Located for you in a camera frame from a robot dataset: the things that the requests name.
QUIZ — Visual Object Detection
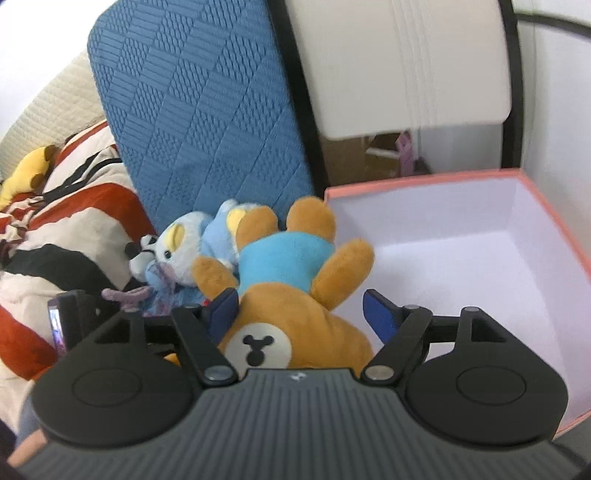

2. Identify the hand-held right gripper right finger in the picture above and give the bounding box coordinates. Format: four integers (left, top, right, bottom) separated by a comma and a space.
361, 289, 509, 385

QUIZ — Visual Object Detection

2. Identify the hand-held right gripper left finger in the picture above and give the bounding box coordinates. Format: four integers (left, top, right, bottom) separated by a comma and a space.
95, 288, 241, 387

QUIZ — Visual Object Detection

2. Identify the brown bear plush blue shirt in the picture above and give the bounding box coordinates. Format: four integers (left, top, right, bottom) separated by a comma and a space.
164, 196, 376, 377

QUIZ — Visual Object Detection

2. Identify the white blue duck plush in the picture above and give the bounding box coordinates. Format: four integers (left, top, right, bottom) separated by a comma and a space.
145, 199, 259, 289

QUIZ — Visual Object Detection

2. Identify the small panda plush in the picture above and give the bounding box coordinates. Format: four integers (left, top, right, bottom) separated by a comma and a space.
124, 234, 160, 280

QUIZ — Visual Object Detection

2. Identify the pink box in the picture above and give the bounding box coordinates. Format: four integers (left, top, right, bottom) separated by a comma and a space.
323, 168, 591, 439

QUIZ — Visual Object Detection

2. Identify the person's left hand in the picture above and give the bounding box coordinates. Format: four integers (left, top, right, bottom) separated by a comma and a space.
7, 436, 48, 470

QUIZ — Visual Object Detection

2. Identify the purple plush toy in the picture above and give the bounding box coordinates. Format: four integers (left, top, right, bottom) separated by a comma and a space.
102, 263, 208, 317

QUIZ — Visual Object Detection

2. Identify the red white black striped blanket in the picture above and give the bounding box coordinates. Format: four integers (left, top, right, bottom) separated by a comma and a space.
0, 122, 158, 381

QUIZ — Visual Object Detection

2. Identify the yellow plush toy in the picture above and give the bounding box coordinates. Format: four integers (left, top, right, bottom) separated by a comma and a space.
0, 144, 61, 208

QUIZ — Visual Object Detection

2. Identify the purple ribbon item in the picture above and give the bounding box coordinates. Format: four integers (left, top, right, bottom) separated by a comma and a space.
396, 131, 419, 176

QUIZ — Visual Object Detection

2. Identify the blue textured cushion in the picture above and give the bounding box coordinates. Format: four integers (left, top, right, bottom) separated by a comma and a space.
88, 0, 317, 234

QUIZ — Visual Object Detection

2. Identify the cream quilted sofa cover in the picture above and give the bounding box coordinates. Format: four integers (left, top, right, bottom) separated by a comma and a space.
0, 51, 109, 185

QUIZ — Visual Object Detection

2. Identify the white chair with black frame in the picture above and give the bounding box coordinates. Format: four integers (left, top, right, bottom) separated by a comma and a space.
265, 0, 532, 197

